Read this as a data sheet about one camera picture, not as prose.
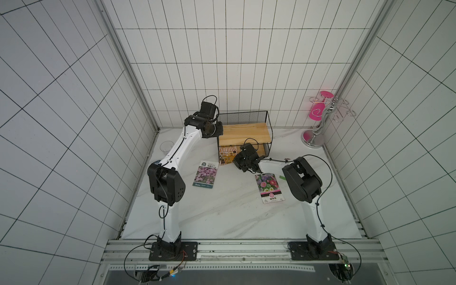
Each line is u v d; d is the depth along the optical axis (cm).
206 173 98
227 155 104
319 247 63
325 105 101
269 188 92
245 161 83
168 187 50
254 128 99
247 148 81
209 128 65
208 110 68
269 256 73
